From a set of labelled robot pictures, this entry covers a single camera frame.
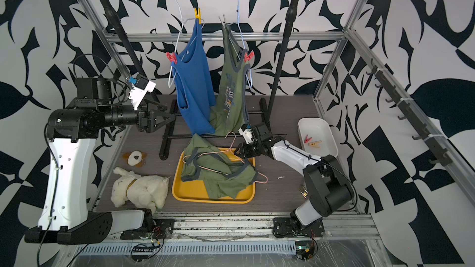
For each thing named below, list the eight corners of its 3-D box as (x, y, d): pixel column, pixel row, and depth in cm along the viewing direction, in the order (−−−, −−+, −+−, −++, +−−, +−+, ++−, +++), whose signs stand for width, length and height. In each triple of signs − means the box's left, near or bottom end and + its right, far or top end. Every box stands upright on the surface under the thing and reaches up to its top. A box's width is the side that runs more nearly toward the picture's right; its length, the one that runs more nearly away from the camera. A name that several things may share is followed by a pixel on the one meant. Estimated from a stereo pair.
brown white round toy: (121, 167, 92) (118, 164, 90) (127, 153, 97) (124, 150, 95) (144, 167, 92) (142, 164, 90) (149, 153, 97) (146, 150, 95)
